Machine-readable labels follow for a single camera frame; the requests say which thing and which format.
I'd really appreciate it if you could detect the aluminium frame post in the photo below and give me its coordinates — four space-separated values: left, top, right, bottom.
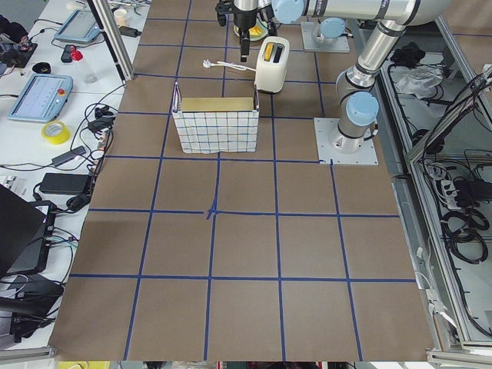
87 0 134 82

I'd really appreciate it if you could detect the blue teach pendant far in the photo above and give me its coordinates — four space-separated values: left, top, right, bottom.
54 9 100 45

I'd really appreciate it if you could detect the yellow tape roll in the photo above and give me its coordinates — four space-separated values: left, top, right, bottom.
41 120 71 145

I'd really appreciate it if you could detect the black power brick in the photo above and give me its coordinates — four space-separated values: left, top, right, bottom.
39 173 90 195

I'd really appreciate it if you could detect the toast slice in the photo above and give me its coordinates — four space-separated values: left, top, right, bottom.
264 42 274 62

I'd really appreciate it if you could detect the black laptop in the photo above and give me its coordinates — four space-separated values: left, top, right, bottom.
1 186 55 277

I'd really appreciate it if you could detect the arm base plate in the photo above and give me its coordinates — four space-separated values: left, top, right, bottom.
314 118 378 166
301 18 350 53

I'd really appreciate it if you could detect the blue teach pendant near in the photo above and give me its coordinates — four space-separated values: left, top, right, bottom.
8 74 73 123

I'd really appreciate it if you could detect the white power cord with plug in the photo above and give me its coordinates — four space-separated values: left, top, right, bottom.
201 58 257 74

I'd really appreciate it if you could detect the blue teach pendant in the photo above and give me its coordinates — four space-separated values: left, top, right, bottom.
8 74 73 123
54 9 100 45

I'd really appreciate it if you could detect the white toaster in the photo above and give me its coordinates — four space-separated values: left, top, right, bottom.
254 36 290 94

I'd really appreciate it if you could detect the wire grid basket with wood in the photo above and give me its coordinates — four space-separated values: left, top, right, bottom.
172 83 260 155

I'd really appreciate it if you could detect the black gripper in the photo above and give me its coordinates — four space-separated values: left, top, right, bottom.
238 28 250 62

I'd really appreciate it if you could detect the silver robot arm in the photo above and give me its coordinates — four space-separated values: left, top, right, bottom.
272 0 450 154
215 0 278 62

